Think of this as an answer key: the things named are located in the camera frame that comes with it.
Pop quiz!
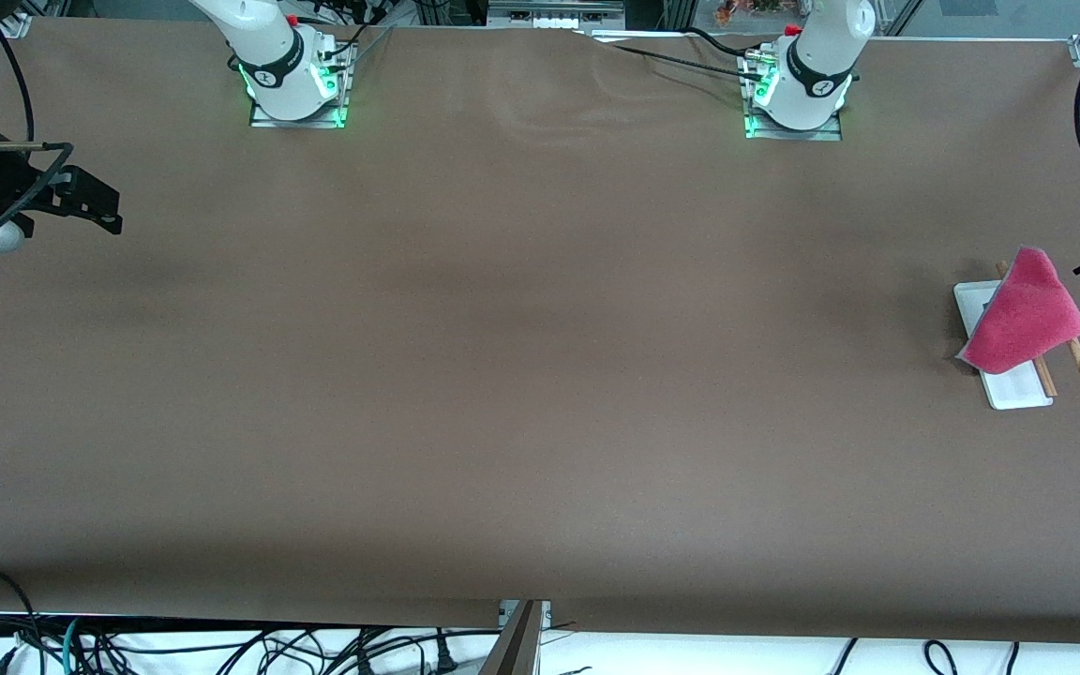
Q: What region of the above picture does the grey power strip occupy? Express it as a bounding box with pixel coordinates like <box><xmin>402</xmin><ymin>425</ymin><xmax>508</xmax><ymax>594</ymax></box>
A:
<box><xmin>487</xmin><ymin>0</ymin><xmax>627</xmax><ymax>31</ymax></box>

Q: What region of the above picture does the table support beam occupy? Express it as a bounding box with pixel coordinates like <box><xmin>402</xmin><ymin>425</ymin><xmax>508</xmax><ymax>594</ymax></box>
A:
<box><xmin>476</xmin><ymin>600</ymin><xmax>552</xmax><ymax>675</ymax></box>

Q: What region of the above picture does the pink microfibre towel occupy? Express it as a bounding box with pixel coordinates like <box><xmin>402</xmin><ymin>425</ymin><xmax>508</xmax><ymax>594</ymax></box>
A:
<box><xmin>956</xmin><ymin>246</ymin><xmax>1080</xmax><ymax>376</ymax></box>

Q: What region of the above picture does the thick black table cable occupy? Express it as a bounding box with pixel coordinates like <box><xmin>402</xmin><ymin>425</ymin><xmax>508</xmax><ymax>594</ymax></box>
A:
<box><xmin>683</xmin><ymin>26</ymin><xmax>758</xmax><ymax>59</ymax></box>

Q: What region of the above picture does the orange colourful background object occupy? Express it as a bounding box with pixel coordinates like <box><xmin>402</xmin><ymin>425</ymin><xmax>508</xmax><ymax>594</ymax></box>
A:
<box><xmin>713</xmin><ymin>0</ymin><xmax>789</xmax><ymax>26</ymax></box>

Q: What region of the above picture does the thin black table cable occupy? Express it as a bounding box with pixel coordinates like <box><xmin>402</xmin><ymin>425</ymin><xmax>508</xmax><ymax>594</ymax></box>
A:
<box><xmin>607</xmin><ymin>43</ymin><xmax>771</xmax><ymax>79</ymax></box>

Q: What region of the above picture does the black plug cable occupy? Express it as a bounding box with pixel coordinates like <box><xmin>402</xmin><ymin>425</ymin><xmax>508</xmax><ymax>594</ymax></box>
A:
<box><xmin>427</xmin><ymin>630</ymin><xmax>461</xmax><ymax>675</ymax></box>

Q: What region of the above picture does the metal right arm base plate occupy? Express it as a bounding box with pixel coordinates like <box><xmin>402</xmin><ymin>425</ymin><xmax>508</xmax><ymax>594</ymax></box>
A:
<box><xmin>247</xmin><ymin>42</ymin><xmax>358</xmax><ymax>130</ymax></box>

